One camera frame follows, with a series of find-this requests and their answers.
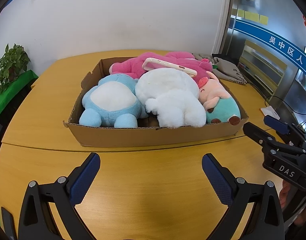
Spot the green potted plant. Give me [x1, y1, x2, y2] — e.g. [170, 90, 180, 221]
[0, 44, 30, 94]

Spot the person's right hand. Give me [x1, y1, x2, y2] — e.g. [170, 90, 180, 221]
[279, 179, 292, 207]

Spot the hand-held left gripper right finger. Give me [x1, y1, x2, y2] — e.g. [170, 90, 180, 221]
[202, 153, 285, 240]

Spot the white panda plush toy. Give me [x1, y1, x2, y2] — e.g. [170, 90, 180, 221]
[135, 69, 206, 128]

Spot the grey cloth bag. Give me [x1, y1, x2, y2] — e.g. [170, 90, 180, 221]
[193, 53, 248, 85]

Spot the blue plush toy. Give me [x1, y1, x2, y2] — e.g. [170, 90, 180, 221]
[79, 73, 149, 128]

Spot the pink and teal plush toy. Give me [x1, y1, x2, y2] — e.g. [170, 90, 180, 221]
[197, 71, 241, 126]

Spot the smartphone with pale case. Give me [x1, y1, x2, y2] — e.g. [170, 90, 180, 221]
[142, 57, 197, 78]

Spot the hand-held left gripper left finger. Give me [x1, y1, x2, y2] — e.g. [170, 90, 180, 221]
[18, 152, 101, 240]

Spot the blue glass banner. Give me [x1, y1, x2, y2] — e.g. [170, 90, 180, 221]
[234, 19, 306, 73]

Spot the brown cardboard box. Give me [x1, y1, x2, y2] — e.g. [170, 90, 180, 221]
[63, 57, 249, 147]

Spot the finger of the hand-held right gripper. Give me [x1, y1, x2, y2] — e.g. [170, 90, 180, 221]
[242, 122, 306, 155]
[264, 115, 306, 144]

